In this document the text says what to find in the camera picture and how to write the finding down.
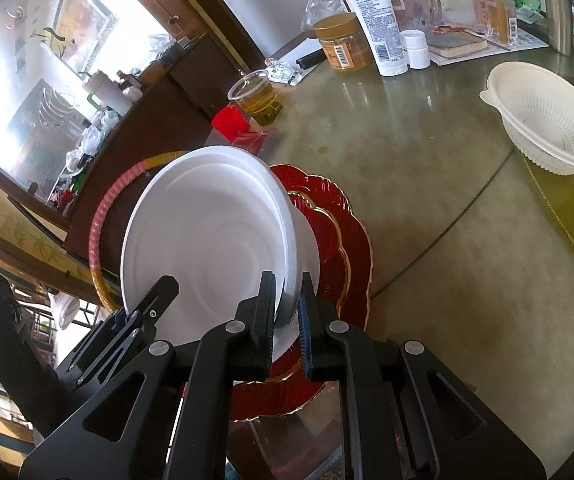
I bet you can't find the clear bottle with red label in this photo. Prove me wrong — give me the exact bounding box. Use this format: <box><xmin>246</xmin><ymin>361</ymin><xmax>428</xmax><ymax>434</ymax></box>
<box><xmin>482</xmin><ymin>0</ymin><xmax>518</xmax><ymax>43</ymax></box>

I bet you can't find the dark wooden sideboard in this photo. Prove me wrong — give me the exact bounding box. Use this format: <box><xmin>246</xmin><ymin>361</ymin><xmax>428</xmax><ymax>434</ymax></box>
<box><xmin>0</xmin><ymin>34</ymin><xmax>268</xmax><ymax>311</ymax></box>

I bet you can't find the clear plastic cup of tea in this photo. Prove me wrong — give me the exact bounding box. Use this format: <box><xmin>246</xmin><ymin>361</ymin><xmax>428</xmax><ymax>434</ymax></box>
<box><xmin>227</xmin><ymin>71</ymin><xmax>284</xmax><ymax>126</ymax></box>

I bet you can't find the white ribbed plastic bowl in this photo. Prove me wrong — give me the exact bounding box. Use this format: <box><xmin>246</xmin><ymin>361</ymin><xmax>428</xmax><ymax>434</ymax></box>
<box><xmin>479</xmin><ymin>61</ymin><xmax>574</xmax><ymax>176</ymax></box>

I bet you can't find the red plastic cup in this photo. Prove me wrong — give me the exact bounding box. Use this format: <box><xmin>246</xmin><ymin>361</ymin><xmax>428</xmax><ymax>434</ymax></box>
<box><xmin>211</xmin><ymin>106</ymin><xmax>250</xmax><ymax>147</ymax></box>

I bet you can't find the old book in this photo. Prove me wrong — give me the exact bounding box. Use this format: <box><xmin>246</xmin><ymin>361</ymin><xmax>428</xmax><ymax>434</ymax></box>
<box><xmin>429</xmin><ymin>30</ymin><xmax>488</xmax><ymax>59</ymax></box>

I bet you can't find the white lotion tube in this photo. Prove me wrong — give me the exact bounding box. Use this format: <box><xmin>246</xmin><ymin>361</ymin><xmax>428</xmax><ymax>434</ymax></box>
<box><xmin>330</xmin><ymin>0</ymin><xmax>410</xmax><ymax>77</ymax></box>

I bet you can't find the small red glass plate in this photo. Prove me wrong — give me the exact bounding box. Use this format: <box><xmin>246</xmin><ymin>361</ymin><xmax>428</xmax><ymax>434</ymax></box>
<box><xmin>267</xmin><ymin>191</ymin><xmax>352</xmax><ymax>386</ymax></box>

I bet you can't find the small white pill bottle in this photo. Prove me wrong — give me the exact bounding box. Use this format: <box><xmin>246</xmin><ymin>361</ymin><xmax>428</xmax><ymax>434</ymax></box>
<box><xmin>400</xmin><ymin>30</ymin><xmax>432</xmax><ymax>69</ymax></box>

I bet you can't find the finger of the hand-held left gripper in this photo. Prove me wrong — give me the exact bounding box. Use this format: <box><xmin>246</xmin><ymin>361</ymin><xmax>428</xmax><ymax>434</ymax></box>
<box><xmin>57</xmin><ymin>275</ymin><xmax>180</xmax><ymax>389</ymax></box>

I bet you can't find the stainless steel thermos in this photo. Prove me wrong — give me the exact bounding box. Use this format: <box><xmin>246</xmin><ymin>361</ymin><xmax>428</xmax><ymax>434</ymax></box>
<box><xmin>542</xmin><ymin>0</ymin><xmax>574</xmax><ymax>56</ymax></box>

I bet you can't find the multicoloured hula hoop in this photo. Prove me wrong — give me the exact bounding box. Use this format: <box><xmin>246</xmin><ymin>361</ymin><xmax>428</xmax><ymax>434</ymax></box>
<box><xmin>89</xmin><ymin>150</ymin><xmax>190</xmax><ymax>312</ymax></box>

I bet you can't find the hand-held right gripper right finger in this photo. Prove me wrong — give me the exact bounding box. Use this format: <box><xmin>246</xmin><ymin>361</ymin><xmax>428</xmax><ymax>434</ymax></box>
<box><xmin>297</xmin><ymin>272</ymin><xmax>548</xmax><ymax>480</ymax></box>

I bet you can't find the framed wall picture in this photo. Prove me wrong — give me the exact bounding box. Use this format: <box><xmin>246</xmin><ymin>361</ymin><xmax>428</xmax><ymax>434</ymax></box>
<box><xmin>52</xmin><ymin>0</ymin><xmax>120</xmax><ymax>78</ymax></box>

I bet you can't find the glass lazy susan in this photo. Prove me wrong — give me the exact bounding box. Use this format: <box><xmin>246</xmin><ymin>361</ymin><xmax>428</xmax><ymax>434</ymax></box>
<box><xmin>262</xmin><ymin>35</ymin><xmax>574</xmax><ymax>302</ymax></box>

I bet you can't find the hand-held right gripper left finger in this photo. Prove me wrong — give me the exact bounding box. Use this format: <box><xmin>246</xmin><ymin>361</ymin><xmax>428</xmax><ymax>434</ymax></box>
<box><xmin>19</xmin><ymin>271</ymin><xmax>278</xmax><ymax>480</ymax></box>

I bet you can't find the white foam plate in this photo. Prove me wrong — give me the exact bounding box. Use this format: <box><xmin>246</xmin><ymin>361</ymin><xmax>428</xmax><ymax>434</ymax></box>
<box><xmin>273</xmin><ymin>205</ymin><xmax>324</xmax><ymax>362</ymax></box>
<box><xmin>121</xmin><ymin>146</ymin><xmax>300</xmax><ymax>352</ymax></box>

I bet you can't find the white tumbler with handle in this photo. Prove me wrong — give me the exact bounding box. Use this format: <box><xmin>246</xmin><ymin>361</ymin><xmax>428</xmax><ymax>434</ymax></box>
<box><xmin>83</xmin><ymin>71</ymin><xmax>134</xmax><ymax>117</ymax></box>

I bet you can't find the peanut butter jar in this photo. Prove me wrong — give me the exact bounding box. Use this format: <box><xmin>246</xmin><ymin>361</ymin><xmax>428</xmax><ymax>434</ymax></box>
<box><xmin>313</xmin><ymin>12</ymin><xmax>374</xmax><ymax>71</ymax></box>

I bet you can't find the brown wooden door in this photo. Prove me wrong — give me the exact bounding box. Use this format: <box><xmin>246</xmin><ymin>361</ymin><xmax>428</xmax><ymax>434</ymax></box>
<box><xmin>132</xmin><ymin>0</ymin><xmax>268</xmax><ymax>76</ymax></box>

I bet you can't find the clear plastic bag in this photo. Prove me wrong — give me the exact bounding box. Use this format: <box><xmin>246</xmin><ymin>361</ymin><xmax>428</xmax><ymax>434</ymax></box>
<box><xmin>301</xmin><ymin>0</ymin><xmax>352</xmax><ymax>33</ymax></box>

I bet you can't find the large red glass plate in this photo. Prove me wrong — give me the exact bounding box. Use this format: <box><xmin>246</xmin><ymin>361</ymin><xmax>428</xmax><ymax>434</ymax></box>
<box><xmin>228</xmin><ymin>164</ymin><xmax>374</xmax><ymax>422</ymax></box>

